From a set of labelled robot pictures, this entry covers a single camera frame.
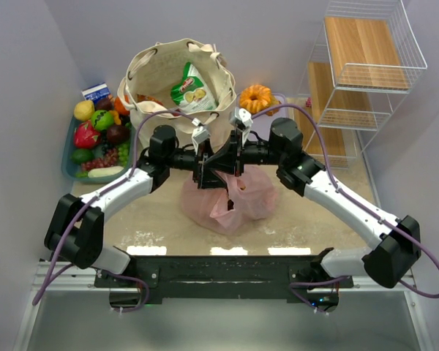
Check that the dark plum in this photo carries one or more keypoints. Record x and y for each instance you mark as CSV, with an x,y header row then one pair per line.
x,y
104,104

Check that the pale white cucumber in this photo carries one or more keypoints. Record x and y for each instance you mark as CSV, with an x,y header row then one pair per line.
x,y
105,172

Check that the lavender food tray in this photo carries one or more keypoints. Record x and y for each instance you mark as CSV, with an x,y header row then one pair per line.
x,y
261,125

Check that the blue white carton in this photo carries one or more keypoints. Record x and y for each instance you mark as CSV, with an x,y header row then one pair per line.
x,y
97,92

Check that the large red cookie bag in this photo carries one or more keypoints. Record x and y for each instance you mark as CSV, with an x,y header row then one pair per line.
x,y
148,103

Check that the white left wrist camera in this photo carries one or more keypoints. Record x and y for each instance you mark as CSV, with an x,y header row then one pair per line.
x,y
200,133

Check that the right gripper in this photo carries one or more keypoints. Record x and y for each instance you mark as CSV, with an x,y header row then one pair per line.
x,y
236,153

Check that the aluminium table frame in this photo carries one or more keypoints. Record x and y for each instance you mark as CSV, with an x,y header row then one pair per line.
x,y
74,315

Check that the white wire shelf rack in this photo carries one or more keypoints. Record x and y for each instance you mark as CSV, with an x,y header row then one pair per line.
x,y
363,63

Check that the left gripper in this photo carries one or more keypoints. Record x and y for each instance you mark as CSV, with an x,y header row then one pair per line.
x,y
199,168

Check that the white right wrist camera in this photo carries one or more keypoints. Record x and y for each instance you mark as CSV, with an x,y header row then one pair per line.
x,y
241,120

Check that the green grape bunch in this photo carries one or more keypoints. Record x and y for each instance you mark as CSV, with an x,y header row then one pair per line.
x,y
123,153

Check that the cake slice behind bundt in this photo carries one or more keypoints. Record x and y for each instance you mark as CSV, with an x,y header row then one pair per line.
x,y
274,104

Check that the green white chips bag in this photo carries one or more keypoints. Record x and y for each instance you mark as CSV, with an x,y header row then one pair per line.
x,y
192,94

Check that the yellow lemon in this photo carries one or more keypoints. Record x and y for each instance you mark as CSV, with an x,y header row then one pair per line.
x,y
84,110

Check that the pink dragon fruit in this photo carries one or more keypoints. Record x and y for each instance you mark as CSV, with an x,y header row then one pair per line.
x,y
86,136

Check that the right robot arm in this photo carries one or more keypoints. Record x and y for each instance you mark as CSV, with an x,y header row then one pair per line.
x,y
390,250

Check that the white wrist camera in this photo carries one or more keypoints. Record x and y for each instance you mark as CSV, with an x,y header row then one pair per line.
x,y
200,133
241,120

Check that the teal fruit bin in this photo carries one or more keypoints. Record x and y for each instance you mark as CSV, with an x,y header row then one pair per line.
x,y
71,170

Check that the red grape bunch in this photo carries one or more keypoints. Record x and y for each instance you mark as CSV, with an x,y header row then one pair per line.
x,y
111,158

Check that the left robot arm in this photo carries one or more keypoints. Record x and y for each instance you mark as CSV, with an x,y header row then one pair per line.
x,y
76,230

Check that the orange bundt cake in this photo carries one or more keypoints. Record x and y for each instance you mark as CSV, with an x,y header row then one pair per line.
x,y
255,98

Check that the green lime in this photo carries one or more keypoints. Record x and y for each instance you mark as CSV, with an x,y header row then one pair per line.
x,y
81,155

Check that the orange fruit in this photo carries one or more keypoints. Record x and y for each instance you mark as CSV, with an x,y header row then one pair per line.
x,y
120,108

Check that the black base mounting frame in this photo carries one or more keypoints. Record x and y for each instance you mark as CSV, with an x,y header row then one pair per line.
x,y
153,279

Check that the cream canvas tote bag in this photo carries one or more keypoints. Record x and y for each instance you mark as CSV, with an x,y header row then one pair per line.
x,y
172,84

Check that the green fruit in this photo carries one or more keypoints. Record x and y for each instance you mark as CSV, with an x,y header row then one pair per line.
x,y
101,120

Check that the pink plastic grocery bag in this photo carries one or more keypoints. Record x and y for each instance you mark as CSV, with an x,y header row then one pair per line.
x,y
247,198

